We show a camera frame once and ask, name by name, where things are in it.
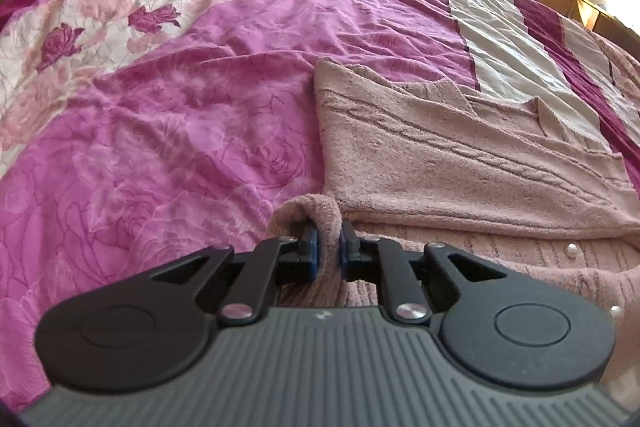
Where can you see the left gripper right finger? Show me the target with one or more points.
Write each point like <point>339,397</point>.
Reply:
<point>499,325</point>

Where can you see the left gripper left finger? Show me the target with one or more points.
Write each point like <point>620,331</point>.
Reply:
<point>143,331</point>

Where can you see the pink knitted sweater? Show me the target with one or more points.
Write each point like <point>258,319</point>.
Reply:
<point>434,161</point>

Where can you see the pink floral bed quilt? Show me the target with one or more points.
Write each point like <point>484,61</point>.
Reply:
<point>134,132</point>

